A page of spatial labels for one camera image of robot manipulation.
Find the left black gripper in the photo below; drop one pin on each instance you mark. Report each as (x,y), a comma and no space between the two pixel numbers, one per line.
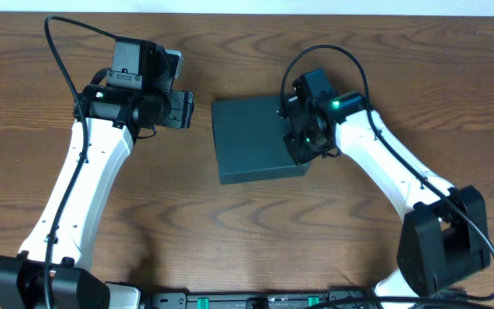
(180,108)

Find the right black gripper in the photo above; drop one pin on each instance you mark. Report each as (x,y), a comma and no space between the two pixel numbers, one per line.
(293,143)

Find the dark green box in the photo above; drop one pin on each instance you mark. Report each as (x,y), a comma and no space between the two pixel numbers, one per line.
(248,141)

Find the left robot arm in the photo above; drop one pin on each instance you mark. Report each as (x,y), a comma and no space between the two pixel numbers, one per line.
(52,266)

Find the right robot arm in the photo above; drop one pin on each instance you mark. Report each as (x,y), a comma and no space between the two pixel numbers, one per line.
(444,236)

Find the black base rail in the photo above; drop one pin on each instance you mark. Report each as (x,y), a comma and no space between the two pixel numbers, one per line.
(251,300)

